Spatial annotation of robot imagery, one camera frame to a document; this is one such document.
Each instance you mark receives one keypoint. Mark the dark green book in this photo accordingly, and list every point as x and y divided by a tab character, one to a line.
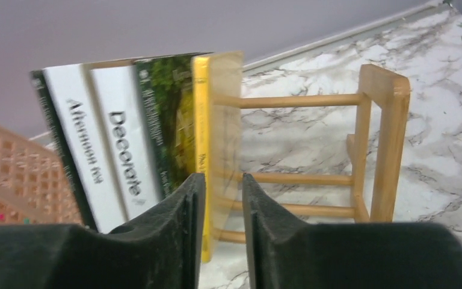
165	86

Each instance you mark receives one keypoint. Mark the wooden book rack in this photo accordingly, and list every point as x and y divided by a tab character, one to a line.
351	140

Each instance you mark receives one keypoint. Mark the white Afternoon tea book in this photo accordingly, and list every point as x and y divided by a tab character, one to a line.
70	90

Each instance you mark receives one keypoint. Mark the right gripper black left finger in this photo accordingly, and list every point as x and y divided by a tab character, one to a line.
161	248

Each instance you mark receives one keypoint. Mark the white Decorate Furniture book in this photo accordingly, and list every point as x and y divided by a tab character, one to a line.
123	116

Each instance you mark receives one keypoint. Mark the orange plastic file organizer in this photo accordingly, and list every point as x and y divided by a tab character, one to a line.
33	186

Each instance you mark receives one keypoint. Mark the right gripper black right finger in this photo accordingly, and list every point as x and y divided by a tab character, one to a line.
286	252

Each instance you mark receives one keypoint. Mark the yellow book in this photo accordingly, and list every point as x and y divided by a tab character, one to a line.
217	87

